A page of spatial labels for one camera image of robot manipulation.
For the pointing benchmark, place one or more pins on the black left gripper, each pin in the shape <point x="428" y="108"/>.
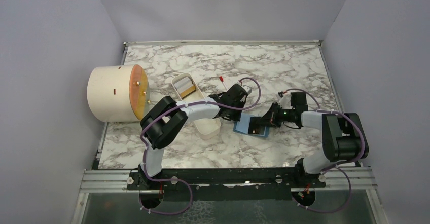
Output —
<point x="236" y="117"/>

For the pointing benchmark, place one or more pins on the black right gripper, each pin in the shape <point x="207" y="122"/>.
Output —
<point x="270" y="117"/>

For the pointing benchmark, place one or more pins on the blue leather card holder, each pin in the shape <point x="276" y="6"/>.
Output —
<point x="241" y="126"/>

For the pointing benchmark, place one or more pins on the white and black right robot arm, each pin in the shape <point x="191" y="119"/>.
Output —
<point x="343" y="139"/>

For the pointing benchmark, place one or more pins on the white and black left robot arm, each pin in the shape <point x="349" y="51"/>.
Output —
<point x="163" y="122"/>

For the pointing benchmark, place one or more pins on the stack of cards in tray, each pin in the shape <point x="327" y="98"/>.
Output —
<point x="184" y="87"/>

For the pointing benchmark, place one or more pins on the small red white pen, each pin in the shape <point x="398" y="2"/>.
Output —
<point x="223" y="83"/>

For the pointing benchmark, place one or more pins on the white oblong plastic tray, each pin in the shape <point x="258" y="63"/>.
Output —
<point x="199" y="111"/>

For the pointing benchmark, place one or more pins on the cream cylinder with orange disc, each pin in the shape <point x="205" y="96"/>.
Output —
<point x="118" y="93"/>

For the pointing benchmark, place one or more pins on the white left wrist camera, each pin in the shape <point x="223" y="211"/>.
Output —
<point x="248" y="89"/>

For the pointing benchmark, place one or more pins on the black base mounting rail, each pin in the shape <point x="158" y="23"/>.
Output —
<point x="223" y="184"/>

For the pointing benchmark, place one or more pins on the aluminium frame rail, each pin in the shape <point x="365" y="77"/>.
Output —
<point x="101" y="194"/>

